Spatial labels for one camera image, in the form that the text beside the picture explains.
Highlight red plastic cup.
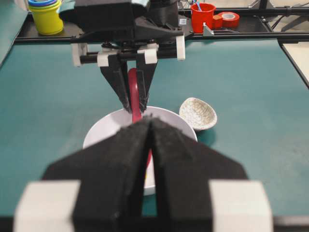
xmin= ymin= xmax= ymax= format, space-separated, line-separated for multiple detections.
xmin=191 ymin=2 xmax=216 ymax=33

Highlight metal angle bracket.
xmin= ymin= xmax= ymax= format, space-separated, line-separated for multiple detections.
xmin=203 ymin=22 xmax=214 ymax=37

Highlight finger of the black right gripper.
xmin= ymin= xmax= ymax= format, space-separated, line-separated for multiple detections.
xmin=100 ymin=55 xmax=132 ymax=113
xmin=136 ymin=54 xmax=157 ymax=113

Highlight black frame rail right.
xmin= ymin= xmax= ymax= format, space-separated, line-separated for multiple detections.
xmin=278 ymin=41 xmax=309 ymax=88

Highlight red plastic spoon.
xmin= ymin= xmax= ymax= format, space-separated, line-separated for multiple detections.
xmin=127 ymin=68 xmax=154 ymax=170

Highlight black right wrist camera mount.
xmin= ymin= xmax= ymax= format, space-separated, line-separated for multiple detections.
xmin=59 ymin=0 xmax=150 ymax=32

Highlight speckled egg-shaped small dish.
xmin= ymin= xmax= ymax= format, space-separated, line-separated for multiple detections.
xmin=179 ymin=97 xmax=218 ymax=131

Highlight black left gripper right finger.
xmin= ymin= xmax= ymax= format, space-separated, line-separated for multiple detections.
xmin=151 ymin=118 xmax=273 ymax=232

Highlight small red tape roll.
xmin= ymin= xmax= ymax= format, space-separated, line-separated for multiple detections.
xmin=212 ymin=14 xmax=223 ymax=30

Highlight black far frame rail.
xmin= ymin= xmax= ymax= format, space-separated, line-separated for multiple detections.
xmin=14 ymin=6 xmax=309 ymax=44

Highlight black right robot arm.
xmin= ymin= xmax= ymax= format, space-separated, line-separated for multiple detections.
xmin=59 ymin=0 xmax=185 ymax=112

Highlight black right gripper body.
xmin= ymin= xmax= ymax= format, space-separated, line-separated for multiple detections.
xmin=71 ymin=17 xmax=186 ymax=67

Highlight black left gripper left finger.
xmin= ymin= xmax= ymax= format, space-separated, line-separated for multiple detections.
xmin=14 ymin=118 xmax=153 ymax=232

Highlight stacked colourful plastic cups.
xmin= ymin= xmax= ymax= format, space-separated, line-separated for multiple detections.
xmin=28 ymin=0 xmax=64 ymax=35

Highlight black frame rail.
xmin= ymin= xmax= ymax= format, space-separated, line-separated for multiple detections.
xmin=14 ymin=6 xmax=309 ymax=44
xmin=278 ymin=41 xmax=309 ymax=88

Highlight white ceramic bowl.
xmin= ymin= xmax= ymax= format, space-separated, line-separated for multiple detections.
xmin=83 ymin=106 xmax=197 ymax=196

